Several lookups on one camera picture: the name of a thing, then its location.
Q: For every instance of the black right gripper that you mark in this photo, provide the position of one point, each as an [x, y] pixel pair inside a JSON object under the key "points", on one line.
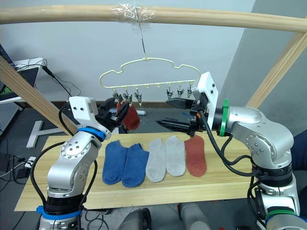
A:
{"points": [[194, 124]]}

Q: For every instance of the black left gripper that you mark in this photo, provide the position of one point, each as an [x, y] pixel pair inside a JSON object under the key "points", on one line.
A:
{"points": [[105, 117]]}

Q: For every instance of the red ankle sock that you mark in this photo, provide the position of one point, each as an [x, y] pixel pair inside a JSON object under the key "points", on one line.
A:
{"points": [[195, 158], [132, 119]]}

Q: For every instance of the grey ankle sock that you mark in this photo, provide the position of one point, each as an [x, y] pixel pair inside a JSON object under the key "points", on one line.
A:
{"points": [[156, 163], [175, 158]]}

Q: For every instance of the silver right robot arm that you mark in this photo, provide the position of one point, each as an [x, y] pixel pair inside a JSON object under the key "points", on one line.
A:
{"points": [[263, 134]]}

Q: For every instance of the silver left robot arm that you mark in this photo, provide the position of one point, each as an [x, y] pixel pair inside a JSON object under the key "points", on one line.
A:
{"points": [[72, 163]]}

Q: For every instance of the metal sock clip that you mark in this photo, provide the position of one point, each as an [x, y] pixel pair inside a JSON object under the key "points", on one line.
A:
{"points": [[115, 95], [180, 91], [169, 93], [138, 97], [190, 90], [126, 95]]}

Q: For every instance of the cream plastic clip hanger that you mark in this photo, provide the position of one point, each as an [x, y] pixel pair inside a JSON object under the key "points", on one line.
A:
{"points": [[153, 83]]}

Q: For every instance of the blue floor tape scrap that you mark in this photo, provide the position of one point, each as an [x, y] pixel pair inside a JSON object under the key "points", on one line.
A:
{"points": [[185, 114]]}

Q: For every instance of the white tube on floor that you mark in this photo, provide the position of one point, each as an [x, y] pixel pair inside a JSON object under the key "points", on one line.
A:
{"points": [[141, 112]]}

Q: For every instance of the blue ankle sock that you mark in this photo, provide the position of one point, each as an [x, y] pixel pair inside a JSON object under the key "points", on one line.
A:
{"points": [[112, 165], [134, 167]]}

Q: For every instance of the white T-shaped floor stand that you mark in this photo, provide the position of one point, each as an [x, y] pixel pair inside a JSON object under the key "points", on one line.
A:
{"points": [[36, 131]]}

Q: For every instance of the clear plastic tape wrap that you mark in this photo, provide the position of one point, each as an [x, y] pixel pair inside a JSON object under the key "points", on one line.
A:
{"points": [[129, 12]]}

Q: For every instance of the white power strip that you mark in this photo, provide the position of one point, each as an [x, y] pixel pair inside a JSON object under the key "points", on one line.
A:
{"points": [[30, 161]]}

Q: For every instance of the dark grey rounded shape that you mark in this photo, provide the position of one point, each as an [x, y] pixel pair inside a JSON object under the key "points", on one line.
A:
{"points": [[192, 218], [132, 220]]}

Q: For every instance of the perforated grey panel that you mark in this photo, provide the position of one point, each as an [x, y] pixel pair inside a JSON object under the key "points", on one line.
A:
{"points": [[9, 115]]}

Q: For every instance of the black mat with green logo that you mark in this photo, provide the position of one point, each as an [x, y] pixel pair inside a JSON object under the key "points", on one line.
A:
{"points": [[7, 92]]}

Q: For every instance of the black power adapter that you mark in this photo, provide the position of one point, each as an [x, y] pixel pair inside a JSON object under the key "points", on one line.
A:
{"points": [[22, 173]]}

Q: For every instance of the person in dark blue clothing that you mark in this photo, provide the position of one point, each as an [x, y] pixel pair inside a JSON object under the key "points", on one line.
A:
{"points": [[301, 151]]}

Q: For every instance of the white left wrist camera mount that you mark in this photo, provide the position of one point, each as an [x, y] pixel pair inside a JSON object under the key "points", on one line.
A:
{"points": [[82, 107]]}

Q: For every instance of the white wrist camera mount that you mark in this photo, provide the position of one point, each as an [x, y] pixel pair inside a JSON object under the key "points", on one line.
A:
{"points": [[208, 83], [82, 107]]}

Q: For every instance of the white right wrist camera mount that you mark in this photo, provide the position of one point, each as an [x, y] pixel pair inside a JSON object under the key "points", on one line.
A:
{"points": [[208, 83]]}

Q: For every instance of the slanted wooden frame post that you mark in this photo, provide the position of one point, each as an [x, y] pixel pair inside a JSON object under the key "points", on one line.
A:
{"points": [[275, 76], [24, 88]]}

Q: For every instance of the wooden frame crossbeam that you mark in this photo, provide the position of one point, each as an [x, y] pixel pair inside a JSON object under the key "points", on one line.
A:
{"points": [[72, 14]]}

